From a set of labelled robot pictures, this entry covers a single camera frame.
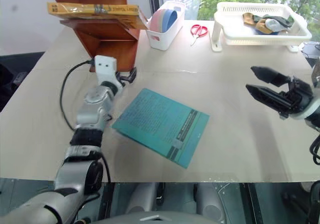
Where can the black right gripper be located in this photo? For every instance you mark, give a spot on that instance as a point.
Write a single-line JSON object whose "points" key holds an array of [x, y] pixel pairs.
{"points": [[300, 96]]}

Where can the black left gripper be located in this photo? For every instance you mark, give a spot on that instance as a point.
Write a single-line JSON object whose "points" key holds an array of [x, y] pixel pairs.
{"points": [[123, 79]]}

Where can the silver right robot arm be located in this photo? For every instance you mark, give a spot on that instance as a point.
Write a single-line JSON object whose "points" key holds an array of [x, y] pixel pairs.
{"points": [[316, 76]]}

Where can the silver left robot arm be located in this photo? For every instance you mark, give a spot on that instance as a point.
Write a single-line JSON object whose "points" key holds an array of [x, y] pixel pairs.
{"points": [[92, 114]]}

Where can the brown wooden bookshelf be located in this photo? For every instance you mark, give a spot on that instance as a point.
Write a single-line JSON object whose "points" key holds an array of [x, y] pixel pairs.
{"points": [[112, 56]]}

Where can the teal paperback book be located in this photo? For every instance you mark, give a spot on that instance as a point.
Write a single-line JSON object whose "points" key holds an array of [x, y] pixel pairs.
{"points": [[162, 124]]}

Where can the yellow book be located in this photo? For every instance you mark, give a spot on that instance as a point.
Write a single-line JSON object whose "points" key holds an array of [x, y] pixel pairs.
{"points": [[100, 9]]}

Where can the white plastic basket rack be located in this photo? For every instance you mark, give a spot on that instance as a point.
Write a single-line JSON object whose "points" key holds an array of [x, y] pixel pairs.
{"points": [[260, 41]]}

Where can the white plastic storage bin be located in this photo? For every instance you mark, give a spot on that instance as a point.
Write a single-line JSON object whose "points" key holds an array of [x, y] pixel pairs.
{"points": [[162, 40]]}

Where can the black desk clutter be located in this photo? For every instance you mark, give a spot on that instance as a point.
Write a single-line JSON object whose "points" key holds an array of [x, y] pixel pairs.
{"points": [[311, 51]]}

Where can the tan sock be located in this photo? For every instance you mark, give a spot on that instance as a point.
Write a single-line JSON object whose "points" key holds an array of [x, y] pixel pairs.
{"points": [[262, 26]]}

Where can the pink round plate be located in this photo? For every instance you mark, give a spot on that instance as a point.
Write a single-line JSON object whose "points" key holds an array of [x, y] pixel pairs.
{"points": [[157, 20]]}

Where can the grey sock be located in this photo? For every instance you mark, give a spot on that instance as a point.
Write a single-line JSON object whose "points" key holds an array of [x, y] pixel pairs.
{"points": [[273, 24]]}

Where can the cloth items in basket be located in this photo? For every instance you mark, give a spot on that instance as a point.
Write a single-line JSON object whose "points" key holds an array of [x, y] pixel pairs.
{"points": [[283, 20]]}

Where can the blue round plate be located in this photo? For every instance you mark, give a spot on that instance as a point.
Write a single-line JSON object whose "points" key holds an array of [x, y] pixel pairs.
{"points": [[171, 19]]}

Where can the brown sock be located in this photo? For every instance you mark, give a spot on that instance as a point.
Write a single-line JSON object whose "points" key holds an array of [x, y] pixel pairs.
{"points": [[248, 19]]}

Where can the black bulky equipment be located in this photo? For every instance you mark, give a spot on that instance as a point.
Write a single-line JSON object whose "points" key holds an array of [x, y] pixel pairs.
{"points": [[10, 81]]}

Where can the grey rounded robot leg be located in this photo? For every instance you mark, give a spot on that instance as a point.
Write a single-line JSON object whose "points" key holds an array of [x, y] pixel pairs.
{"points": [[210, 201], [142, 199]]}

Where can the grey robot chest panel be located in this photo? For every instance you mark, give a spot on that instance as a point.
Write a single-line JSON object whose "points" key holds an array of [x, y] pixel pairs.
{"points": [[160, 219]]}

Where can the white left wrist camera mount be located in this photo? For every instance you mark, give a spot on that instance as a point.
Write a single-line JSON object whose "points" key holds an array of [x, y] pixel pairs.
{"points": [[105, 65]]}

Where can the black table frame bar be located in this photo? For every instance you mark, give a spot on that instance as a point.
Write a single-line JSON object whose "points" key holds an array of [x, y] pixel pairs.
{"points": [[251, 204]]}

